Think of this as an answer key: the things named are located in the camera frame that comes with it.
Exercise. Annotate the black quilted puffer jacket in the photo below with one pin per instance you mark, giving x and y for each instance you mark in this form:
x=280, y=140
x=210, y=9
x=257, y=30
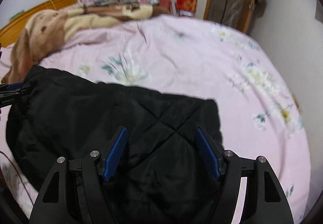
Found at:
x=161, y=177

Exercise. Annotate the brown dog print blanket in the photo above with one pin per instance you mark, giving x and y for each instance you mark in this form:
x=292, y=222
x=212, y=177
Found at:
x=48, y=30

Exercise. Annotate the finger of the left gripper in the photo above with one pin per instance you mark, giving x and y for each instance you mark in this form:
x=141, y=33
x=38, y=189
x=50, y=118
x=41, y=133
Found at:
x=14, y=86

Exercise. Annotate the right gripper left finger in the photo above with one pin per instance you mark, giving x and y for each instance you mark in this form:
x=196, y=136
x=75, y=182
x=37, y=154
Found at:
x=72, y=190

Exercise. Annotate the red gift box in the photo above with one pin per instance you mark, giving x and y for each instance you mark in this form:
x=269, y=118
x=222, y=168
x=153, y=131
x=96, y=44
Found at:
x=186, y=5

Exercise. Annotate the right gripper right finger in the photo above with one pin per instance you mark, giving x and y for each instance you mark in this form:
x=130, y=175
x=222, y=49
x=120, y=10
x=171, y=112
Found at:
x=265, y=201

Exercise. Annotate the wooden headboard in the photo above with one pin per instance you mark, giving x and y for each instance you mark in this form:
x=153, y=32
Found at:
x=10, y=33

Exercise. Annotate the pink floral duvet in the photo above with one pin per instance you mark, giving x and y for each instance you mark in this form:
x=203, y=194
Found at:
x=198, y=59

